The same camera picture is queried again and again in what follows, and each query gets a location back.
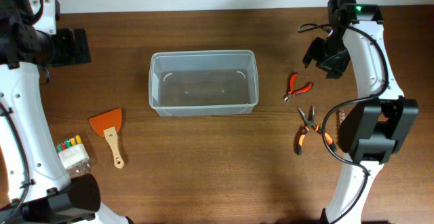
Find small red cutting pliers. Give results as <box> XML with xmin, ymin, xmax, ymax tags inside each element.
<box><xmin>283</xmin><ymin>72</ymin><xmax>313</xmax><ymax>102</ymax></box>

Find orange black needle-nose pliers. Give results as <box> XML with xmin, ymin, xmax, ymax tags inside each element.
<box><xmin>296</xmin><ymin>105</ymin><xmax>337</xmax><ymax>155</ymax></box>

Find clear plastic container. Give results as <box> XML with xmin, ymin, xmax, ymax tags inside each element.
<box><xmin>149</xmin><ymin>50</ymin><xmax>259</xmax><ymax>117</ymax></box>

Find socket bit rail orange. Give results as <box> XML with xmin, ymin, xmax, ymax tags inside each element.
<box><xmin>337</xmin><ymin>110</ymin><xmax>346</xmax><ymax>127</ymax></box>

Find clear box coloured connectors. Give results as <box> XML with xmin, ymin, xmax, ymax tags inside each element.
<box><xmin>56</xmin><ymin>134</ymin><xmax>92</xmax><ymax>178</ymax></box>

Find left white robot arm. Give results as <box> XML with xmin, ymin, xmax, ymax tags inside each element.
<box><xmin>1</xmin><ymin>0</ymin><xmax>130</xmax><ymax>223</ymax></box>

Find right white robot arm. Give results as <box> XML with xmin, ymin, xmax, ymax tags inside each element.
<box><xmin>298</xmin><ymin>0</ymin><xmax>418</xmax><ymax>223</ymax></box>

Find orange scraper wooden handle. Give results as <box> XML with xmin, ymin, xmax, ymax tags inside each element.
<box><xmin>88</xmin><ymin>108</ymin><xmax>125</xmax><ymax>169</ymax></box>

